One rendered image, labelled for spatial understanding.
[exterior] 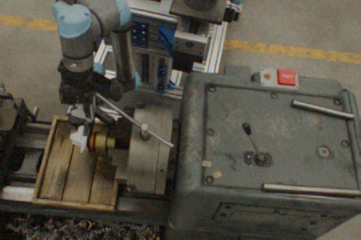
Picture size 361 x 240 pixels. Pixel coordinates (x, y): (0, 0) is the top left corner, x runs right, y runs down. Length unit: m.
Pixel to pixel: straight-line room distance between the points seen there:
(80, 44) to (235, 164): 0.57
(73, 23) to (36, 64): 2.10
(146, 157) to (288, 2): 2.61
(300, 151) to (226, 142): 0.23
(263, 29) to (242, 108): 2.06
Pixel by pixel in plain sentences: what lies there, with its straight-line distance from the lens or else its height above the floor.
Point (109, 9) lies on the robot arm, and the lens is 0.98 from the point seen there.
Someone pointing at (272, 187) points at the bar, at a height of 1.28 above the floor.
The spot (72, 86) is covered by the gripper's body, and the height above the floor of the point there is 1.45.
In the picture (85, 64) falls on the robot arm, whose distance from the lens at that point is 0.97.
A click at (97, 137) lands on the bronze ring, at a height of 1.12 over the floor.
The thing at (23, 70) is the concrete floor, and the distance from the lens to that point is 2.98.
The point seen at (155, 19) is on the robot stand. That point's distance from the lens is 1.75.
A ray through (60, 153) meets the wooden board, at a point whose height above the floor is 0.89.
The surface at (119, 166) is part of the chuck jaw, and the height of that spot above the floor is 1.10.
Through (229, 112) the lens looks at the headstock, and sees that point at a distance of 1.25.
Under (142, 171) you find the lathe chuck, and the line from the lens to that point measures 1.23.
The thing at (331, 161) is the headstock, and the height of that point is 1.25.
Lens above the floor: 2.31
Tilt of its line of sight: 58 degrees down
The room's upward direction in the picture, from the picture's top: 9 degrees clockwise
